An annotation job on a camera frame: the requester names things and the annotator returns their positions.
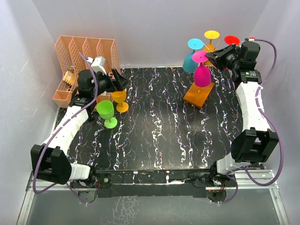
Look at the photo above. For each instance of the black front base bar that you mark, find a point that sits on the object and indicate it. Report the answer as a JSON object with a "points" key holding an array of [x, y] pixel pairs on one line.
{"points": [[176, 182]]}

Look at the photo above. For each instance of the peach plastic file organizer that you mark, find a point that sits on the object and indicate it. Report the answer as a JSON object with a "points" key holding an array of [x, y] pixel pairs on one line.
{"points": [[68, 49]]}

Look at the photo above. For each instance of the cyan wine glass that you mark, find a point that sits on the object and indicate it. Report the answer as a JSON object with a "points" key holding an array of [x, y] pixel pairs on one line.
{"points": [[189, 65]]}

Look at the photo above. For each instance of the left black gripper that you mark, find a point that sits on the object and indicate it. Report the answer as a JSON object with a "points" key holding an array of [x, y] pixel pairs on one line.
{"points": [[120, 82]]}

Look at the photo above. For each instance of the gold wire glass rack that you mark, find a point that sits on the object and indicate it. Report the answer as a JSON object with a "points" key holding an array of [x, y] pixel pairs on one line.
{"points": [[196, 95]]}

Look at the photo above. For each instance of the yellow-orange wine glass front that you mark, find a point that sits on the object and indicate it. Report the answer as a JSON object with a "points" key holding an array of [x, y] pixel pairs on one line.
{"points": [[120, 98]]}

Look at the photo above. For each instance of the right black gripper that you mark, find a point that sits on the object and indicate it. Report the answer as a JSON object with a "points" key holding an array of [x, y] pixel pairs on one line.
{"points": [[213, 57]]}

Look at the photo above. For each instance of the yellow tag in organizer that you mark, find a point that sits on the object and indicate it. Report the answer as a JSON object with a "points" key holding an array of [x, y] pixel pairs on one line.
{"points": [[69, 78]]}

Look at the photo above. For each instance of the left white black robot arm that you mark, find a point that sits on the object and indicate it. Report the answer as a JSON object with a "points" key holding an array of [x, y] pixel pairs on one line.
{"points": [[49, 161]]}

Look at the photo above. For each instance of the orange wine glass rear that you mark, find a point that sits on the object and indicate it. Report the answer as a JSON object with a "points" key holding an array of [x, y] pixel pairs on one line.
{"points": [[211, 35]]}

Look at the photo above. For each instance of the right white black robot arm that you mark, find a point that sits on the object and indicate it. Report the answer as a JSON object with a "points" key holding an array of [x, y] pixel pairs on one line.
{"points": [[258, 138]]}

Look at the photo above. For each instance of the magenta wine glass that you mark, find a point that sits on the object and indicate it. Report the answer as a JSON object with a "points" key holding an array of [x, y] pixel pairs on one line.
{"points": [[202, 73]]}

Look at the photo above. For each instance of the red wine glass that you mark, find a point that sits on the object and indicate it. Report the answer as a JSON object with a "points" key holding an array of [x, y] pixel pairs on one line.
{"points": [[230, 39]]}

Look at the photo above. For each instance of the green wine glass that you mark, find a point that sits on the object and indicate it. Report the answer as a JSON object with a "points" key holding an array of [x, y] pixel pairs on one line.
{"points": [[105, 110]]}

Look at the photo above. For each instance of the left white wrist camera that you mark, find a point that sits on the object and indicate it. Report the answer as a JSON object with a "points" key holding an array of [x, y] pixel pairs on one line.
{"points": [[97, 64]]}

